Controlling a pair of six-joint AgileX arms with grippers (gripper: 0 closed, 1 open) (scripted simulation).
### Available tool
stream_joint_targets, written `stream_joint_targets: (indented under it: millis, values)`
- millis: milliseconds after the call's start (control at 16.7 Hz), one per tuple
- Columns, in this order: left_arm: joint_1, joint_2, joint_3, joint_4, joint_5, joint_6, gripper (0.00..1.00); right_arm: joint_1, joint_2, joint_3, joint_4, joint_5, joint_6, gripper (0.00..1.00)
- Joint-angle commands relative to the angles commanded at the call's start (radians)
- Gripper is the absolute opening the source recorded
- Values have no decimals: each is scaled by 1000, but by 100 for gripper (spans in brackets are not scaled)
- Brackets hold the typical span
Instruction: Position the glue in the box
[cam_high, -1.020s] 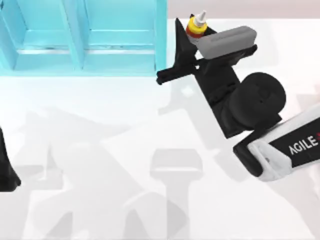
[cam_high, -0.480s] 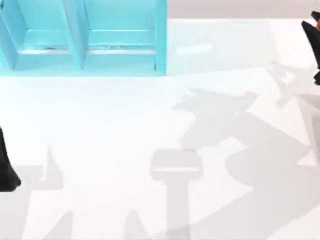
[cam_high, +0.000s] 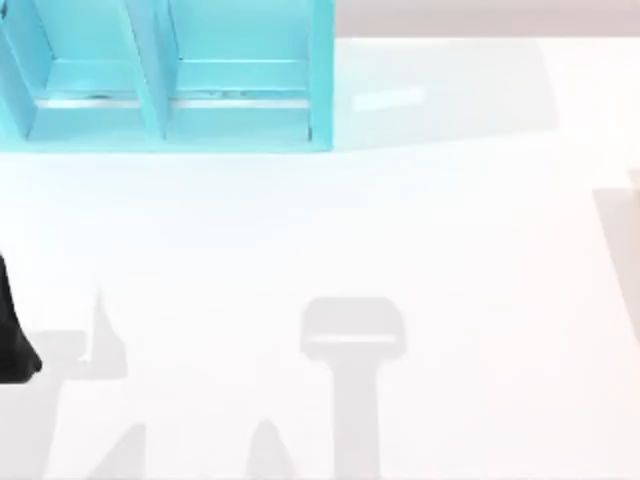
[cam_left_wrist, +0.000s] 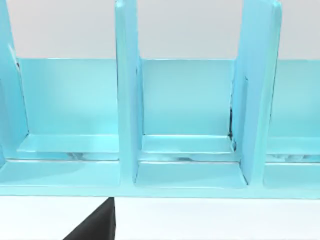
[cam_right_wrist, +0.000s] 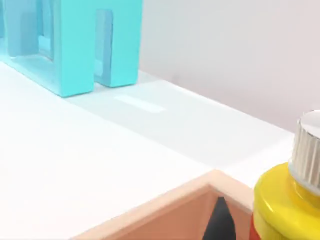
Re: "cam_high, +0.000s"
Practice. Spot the light blue rack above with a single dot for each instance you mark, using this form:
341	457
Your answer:
240	75

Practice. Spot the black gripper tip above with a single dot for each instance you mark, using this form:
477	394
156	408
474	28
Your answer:
12	345

